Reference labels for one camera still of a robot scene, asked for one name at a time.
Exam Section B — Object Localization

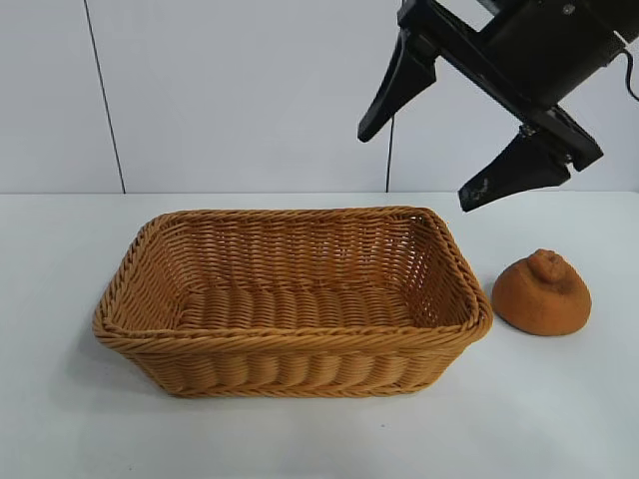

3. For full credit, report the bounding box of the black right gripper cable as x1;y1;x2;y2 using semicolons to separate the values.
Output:
617;49;639;104

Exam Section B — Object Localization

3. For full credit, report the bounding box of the brown bread bun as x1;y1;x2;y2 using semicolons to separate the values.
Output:
491;247;594;336

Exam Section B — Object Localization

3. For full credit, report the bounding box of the brown woven wicker basket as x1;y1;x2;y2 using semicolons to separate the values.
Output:
92;207;494;399

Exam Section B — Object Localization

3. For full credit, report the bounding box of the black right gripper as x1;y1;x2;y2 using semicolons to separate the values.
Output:
356;0;630;216

